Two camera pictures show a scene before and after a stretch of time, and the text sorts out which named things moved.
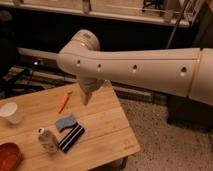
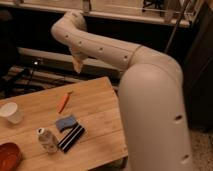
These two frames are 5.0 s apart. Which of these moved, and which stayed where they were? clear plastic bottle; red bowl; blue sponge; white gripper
Moved: white gripper
Stayed: red bowl; clear plastic bottle; blue sponge
